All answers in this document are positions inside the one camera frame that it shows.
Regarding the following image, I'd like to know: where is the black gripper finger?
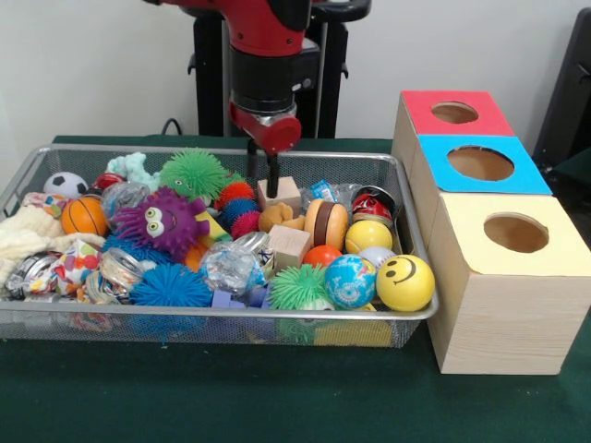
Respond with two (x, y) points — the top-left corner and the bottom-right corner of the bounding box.
(266, 153), (281, 198)
(247, 138), (260, 186)

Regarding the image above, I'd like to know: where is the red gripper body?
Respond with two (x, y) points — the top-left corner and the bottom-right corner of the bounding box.
(228, 102), (302, 154)

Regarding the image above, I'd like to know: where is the wooden box with three holes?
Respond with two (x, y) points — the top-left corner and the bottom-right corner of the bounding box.
(391, 90), (591, 376)

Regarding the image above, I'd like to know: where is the plain wooden cube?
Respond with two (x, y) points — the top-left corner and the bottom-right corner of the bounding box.
(267, 224), (313, 271)
(257, 177), (302, 213)

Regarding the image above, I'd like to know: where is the toy hamburger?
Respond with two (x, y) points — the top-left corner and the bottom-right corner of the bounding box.
(304, 198), (350, 250)

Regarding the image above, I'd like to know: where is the plain orange ball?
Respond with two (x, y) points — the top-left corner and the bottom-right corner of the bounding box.
(303, 245), (344, 269)

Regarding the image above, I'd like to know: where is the crushed red drink can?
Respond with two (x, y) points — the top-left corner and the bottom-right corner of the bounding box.
(351, 186), (396, 227)

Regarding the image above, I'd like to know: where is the purple spiky rubber toy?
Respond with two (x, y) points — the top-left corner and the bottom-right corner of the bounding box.
(113, 186), (213, 262)

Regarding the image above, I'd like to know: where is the yellow ball with seam lines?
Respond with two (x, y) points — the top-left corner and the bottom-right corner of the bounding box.
(344, 220), (393, 255)

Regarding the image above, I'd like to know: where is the globe print ball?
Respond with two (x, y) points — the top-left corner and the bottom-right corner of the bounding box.
(324, 253), (378, 309)

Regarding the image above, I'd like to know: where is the plain yellow ball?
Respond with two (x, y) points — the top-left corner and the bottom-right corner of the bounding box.
(376, 254), (436, 313)

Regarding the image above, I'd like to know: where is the orange toy basketball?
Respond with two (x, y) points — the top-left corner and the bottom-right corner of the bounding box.
(60, 196), (110, 236)

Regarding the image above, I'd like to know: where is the dark green tablecloth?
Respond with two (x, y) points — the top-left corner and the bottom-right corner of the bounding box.
(0, 134), (591, 443)
(551, 150), (591, 204)

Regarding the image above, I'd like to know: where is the black upright panel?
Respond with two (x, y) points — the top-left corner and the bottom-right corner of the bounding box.
(533, 6), (591, 162)

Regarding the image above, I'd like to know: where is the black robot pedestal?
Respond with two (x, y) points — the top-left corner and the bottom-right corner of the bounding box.
(177, 0), (373, 138)

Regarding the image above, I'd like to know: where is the silver wire mesh bin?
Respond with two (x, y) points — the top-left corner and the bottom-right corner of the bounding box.
(0, 143), (440, 350)

